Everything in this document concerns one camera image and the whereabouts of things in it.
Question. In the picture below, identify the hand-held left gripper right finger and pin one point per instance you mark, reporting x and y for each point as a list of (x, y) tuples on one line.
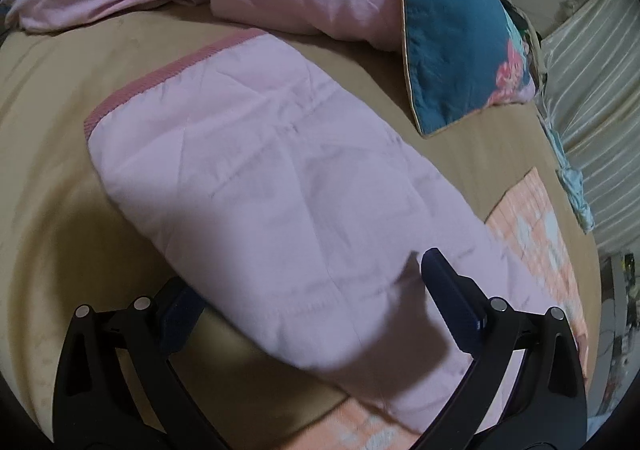
[(450, 295)]

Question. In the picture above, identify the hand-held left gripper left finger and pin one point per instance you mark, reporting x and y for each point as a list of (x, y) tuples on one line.
[(176, 316)]

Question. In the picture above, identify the pink padded jacket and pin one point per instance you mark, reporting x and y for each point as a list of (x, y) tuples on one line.
[(275, 180)]

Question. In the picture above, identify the orange checked blanket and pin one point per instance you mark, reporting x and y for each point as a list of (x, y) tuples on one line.
[(540, 220)]

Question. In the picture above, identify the light blue ruffled cloth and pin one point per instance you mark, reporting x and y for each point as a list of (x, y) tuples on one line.
[(575, 185)]

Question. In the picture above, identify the cluttered white desk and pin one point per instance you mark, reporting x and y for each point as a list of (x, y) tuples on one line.
[(620, 320)]

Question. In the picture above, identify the white striped curtain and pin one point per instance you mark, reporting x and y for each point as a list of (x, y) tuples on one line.
[(600, 79)]

